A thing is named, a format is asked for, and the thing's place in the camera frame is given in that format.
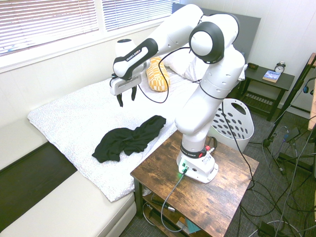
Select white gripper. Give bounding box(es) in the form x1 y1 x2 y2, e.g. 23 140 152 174
109 74 142 108

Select black garment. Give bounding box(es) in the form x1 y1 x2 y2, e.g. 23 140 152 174
91 115 167 163

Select white perforated laundry basket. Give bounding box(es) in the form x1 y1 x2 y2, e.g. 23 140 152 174
207 98 255 153

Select yellow patterned cushion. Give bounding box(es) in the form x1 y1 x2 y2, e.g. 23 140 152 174
145 56 172 93

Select white patterned bed duvet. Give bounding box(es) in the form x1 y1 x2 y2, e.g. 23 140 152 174
27 64 200 203

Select white patterned pillow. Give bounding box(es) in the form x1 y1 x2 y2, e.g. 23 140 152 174
163 50 208 83

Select white window blind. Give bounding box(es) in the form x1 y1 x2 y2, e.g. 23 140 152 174
0 0 100 57
101 0 173 32

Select rustic wooden side table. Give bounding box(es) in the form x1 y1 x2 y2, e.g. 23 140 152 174
130 128 260 237

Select white bed mattress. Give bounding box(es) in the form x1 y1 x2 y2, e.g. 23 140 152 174
0 170 137 237

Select dark grey headboard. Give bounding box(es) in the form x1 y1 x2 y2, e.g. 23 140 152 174
172 2 262 64

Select black nightstand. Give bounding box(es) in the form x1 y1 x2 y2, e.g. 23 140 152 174
236 63 296 122

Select teal paper note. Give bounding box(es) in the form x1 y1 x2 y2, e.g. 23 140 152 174
185 219 201 234

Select blue book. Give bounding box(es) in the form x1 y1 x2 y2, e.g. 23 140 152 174
262 70 282 84

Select black alarm clock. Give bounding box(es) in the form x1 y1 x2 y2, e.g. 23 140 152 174
274 61 286 74

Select black power adapter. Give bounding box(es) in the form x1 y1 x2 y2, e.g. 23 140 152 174
283 127 301 143

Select blue headphones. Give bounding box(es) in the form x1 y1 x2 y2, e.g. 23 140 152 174
303 78 315 96

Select light wooden desk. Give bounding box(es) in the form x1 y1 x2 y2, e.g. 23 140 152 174
308 93 316 132

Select grey base cable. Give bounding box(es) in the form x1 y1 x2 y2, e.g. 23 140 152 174
160 169 189 233

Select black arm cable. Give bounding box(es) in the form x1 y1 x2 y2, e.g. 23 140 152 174
133 46 256 191

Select black camera stand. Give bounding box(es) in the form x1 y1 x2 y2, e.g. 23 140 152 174
248 53 316 176

